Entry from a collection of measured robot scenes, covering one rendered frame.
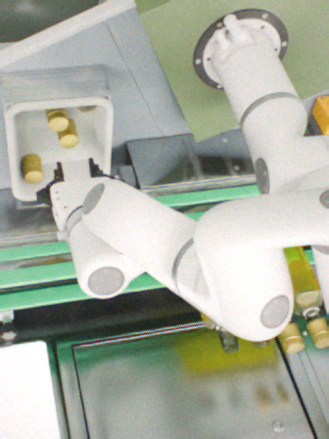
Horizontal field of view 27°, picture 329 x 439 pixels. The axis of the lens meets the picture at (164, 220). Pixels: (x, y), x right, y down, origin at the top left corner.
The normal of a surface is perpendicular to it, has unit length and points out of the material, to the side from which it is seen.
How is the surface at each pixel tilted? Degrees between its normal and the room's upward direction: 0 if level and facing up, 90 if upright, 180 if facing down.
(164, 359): 90
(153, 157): 90
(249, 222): 102
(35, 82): 90
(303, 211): 108
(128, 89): 0
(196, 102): 2
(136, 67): 0
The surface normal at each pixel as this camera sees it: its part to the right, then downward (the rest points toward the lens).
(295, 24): 0.22, 0.77
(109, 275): 0.26, 0.53
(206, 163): 0.10, -0.64
